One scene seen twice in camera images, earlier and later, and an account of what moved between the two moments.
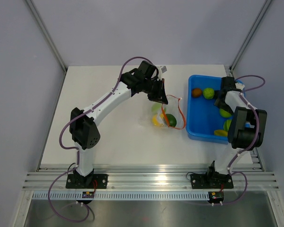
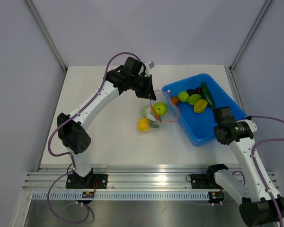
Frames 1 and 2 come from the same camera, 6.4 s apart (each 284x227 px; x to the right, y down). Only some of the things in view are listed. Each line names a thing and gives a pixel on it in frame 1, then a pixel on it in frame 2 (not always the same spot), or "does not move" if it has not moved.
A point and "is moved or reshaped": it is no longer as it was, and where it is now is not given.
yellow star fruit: [220, 133] is moved or reshaped
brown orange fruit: [196, 92] -> [175, 100]
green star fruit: [226, 124] is moved or reshaped
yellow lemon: [157, 119] -> [143, 124]
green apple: [156, 108] -> [143, 111]
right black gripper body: [219, 102] -> [216, 129]
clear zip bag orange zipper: [171, 115] -> [163, 109]
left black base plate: [102, 181] does not move
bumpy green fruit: [208, 93] -> [183, 96]
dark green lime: [172, 120] -> [154, 125]
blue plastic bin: [203, 117] is moved or reshaped
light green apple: [225, 113] is moved or reshaped
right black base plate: [211, 179] does not move
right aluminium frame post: [241, 50] does not move
